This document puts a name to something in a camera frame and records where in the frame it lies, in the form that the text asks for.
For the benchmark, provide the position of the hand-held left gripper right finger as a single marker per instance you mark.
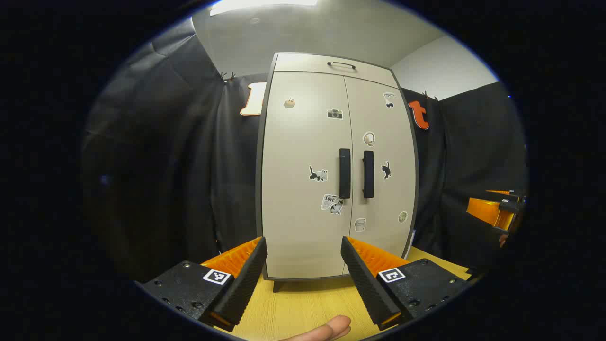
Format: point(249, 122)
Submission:
point(367, 284)

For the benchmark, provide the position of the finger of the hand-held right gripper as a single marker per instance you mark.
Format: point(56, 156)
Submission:
point(487, 210)
point(509, 205)

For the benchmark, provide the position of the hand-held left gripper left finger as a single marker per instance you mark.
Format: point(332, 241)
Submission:
point(246, 279)

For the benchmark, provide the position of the grey double-door shoe cabinet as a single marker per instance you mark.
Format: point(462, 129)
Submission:
point(303, 64)

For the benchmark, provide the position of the black cloth clip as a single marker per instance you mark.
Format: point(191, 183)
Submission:
point(426, 95)
point(231, 76)

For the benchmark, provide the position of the black backdrop cloth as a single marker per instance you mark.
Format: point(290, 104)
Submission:
point(180, 166)

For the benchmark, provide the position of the ceiling light panel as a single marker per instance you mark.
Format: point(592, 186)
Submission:
point(260, 4)

